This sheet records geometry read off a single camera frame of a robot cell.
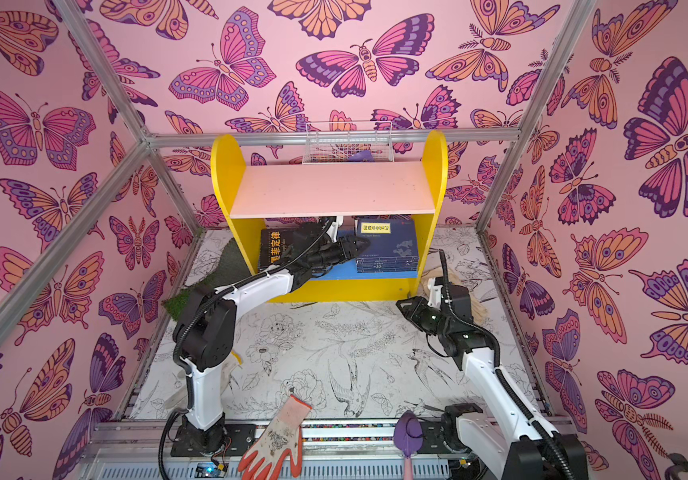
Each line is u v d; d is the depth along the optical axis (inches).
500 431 17.8
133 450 28.8
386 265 34.4
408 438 28.5
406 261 34.3
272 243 35.6
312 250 26.6
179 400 31.9
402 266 34.6
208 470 28.5
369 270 34.7
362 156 37.3
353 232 35.3
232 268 40.3
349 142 36.3
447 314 25.8
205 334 20.3
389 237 35.1
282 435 28.8
